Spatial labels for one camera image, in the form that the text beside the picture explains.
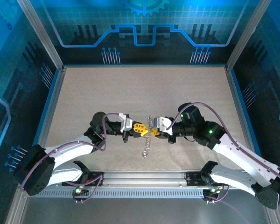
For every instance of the aluminium mounting rail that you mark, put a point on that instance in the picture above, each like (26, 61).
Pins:
(144, 178)

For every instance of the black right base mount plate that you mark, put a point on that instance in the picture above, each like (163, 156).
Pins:
(192, 178)

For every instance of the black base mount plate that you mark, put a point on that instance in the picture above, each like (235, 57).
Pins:
(98, 174)
(192, 178)

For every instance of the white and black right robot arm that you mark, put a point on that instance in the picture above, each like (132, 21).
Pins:
(238, 154)

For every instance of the aluminium frame post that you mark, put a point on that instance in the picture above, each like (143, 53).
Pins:
(247, 35)
(40, 35)

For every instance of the aluminium side frame rail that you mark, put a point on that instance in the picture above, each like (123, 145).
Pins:
(238, 102)
(50, 109)

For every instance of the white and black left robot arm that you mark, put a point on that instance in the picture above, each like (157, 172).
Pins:
(70, 148)

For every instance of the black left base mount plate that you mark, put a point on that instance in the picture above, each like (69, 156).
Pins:
(98, 174)

